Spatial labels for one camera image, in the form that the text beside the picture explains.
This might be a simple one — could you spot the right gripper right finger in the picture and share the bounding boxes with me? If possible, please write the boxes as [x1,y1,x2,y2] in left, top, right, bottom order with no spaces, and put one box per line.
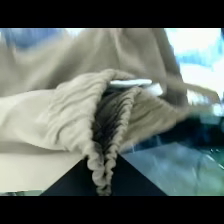
[109,153,168,197]

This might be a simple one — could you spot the beige pants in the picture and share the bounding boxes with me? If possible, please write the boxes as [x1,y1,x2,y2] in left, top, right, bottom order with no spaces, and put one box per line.
[0,28,223,197]

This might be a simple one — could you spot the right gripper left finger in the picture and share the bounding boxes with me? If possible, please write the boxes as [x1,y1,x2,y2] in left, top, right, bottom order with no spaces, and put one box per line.
[40,157,98,197]

